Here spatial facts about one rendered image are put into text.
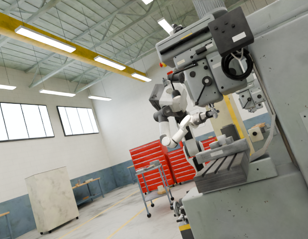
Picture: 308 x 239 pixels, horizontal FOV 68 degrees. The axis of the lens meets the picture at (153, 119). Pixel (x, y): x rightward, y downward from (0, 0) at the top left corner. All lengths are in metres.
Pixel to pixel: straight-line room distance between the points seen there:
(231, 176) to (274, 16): 1.08
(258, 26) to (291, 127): 0.68
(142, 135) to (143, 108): 1.44
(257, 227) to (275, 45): 1.13
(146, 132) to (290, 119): 10.66
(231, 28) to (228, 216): 1.18
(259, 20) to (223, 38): 0.37
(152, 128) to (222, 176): 10.71
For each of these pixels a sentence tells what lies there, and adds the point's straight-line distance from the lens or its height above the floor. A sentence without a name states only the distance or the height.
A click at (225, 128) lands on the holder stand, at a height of 1.10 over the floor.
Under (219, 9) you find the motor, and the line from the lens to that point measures 1.85.
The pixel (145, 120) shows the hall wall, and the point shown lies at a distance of 11.92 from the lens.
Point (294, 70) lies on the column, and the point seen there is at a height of 1.28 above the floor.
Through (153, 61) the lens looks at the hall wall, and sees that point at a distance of 12.12.
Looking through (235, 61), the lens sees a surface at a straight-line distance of 1.68.
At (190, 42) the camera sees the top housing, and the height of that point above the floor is 1.76.
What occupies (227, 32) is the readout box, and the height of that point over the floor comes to 1.62.
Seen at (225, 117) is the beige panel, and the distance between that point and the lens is 3.49.
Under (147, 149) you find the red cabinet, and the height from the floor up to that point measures 1.27.
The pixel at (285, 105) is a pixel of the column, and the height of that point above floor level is 1.11.
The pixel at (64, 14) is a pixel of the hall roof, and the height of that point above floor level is 6.18.
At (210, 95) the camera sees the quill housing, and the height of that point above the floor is 1.36.
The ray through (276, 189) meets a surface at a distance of 1.65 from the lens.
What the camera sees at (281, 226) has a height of 0.43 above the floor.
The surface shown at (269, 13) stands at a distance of 1.78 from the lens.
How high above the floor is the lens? 1.10
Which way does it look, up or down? 8 degrees up
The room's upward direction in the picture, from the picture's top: 19 degrees counter-clockwise
